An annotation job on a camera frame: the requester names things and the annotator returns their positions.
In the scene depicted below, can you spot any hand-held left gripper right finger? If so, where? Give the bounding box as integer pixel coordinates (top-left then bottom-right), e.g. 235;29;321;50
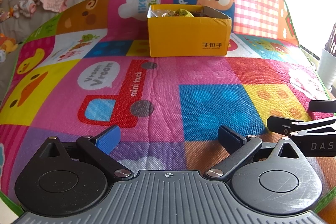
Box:
206;125;305;180

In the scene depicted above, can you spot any yellow snack packet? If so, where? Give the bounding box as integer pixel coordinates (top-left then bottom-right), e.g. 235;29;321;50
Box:
176;8;195;18

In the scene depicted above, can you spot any colourful cartoon play mat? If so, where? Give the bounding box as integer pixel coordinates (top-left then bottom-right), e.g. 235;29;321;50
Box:
0;0;336;216

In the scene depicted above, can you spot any orange plush toy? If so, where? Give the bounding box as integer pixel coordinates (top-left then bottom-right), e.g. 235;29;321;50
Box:
0;33;19;53

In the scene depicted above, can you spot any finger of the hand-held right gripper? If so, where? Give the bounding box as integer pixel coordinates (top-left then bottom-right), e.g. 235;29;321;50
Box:
308;100;336;112
266;115;336;137

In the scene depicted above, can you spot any yellow cardboard box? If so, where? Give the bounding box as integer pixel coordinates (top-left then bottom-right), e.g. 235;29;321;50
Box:
146;4;232;58

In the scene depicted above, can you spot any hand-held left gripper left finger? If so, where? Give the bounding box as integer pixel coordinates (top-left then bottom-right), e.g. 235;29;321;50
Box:
39;125;134;180

